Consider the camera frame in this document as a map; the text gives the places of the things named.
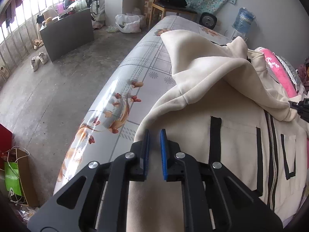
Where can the wooden chair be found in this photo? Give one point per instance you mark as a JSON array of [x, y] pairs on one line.
[[157, 4]]

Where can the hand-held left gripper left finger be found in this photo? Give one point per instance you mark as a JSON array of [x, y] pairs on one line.
[[146, 154]]

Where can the floral sheet bed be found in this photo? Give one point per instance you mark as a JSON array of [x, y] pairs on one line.
[[144, 60]]

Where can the white plastic bag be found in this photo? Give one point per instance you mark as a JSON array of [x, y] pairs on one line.
[[128, 23]]

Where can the pink plastic container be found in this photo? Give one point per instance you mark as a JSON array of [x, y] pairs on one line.
[[60, 7]]

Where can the cardboard box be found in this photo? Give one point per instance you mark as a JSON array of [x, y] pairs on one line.
[[26, 174]]

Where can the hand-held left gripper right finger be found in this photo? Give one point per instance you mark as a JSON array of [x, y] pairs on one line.
[[164, 154]]

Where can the black bag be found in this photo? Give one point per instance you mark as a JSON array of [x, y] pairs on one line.
[[173, 1]]

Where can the wheelchair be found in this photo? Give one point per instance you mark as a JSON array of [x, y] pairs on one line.
[[94, 2]]

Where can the silver lace-edged pillow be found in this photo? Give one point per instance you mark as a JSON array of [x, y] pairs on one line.
[[291, 72]]

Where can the blue water jug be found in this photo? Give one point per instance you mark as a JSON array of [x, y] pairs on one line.
[[243, 20]]

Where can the cream hooded jacket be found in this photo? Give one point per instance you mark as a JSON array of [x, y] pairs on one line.
[[217, 96]]

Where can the red box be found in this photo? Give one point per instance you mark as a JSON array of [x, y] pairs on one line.
[[4, 137]]

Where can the green paper bag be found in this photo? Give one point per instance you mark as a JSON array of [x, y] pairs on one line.
[[13, 181]]

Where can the grey cabinet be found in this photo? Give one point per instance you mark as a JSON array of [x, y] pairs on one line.
[[67, 36]]

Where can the metal window railing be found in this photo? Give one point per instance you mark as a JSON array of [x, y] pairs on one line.
[[29, 19]]

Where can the black round fan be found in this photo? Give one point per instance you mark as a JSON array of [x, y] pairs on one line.
[[208, 20]]

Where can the pink floral blanket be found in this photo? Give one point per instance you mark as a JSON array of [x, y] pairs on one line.
[[277, 70]]

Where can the hanging dark clothes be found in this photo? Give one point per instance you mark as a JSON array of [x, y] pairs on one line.
[[10, 9]]

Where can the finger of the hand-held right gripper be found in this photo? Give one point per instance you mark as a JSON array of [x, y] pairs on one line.
[[300, 110]]

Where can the tan plush slippers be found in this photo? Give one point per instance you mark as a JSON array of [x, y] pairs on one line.
[[38, 44]]

